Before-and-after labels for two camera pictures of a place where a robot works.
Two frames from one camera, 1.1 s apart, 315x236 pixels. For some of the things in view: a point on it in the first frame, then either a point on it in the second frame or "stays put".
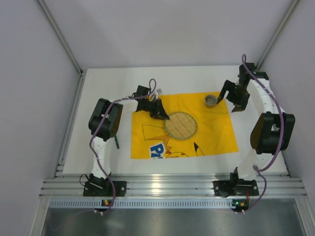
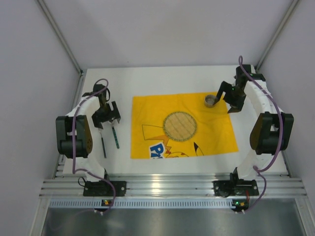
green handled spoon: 116,141 stays put
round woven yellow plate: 181,126 stays put
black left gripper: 155,109 -> 106,116
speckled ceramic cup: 210,101 stays put
